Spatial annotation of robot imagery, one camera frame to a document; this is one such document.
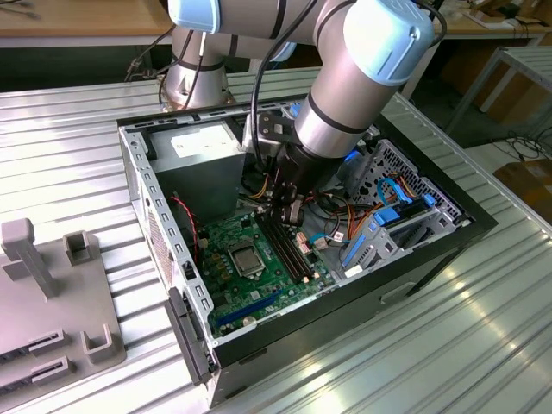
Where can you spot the CPU with silver top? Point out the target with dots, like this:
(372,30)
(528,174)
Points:
(246,261)

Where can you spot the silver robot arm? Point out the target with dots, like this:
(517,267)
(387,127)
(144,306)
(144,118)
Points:
(345,86)

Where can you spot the CPU socket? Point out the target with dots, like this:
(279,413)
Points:
(248,276)

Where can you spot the blue disk carrier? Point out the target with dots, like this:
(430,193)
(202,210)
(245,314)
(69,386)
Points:
(386,217)
(296,110)

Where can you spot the black RAM slot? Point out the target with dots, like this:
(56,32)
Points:
(292,246)
(280,250)

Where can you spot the grey metal disk bay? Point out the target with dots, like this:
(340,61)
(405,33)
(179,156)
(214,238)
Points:
(379,254)

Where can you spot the grey power supply unit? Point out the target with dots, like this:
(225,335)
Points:
(194,172)

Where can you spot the black hard disk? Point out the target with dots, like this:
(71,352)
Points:
(416,209)

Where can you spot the green motherboard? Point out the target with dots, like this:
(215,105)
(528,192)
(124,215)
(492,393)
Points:
(271,286)

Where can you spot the blue expansion slot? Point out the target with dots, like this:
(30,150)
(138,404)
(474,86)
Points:
(250,308)

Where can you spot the round coin cell battery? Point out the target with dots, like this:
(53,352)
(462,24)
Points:
(248,321)

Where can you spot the black PC case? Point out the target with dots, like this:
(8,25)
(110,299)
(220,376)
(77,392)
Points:
(345,328)

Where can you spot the brown cardboard box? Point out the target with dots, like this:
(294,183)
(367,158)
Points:
(513,97)
(530,185)

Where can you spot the brown cardboard tray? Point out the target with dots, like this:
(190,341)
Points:
(478,18)

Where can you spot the grey metal slat table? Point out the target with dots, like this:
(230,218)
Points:
(530,58)

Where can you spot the long wooden desk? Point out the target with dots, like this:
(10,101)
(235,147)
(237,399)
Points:
(73,19)

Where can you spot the grey parts rack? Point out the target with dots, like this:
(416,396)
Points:
(56,302)

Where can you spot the black camera bracket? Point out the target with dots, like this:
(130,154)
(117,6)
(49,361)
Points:
(267,129)

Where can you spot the blue plastic bay rail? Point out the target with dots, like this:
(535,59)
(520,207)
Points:
(357,248)

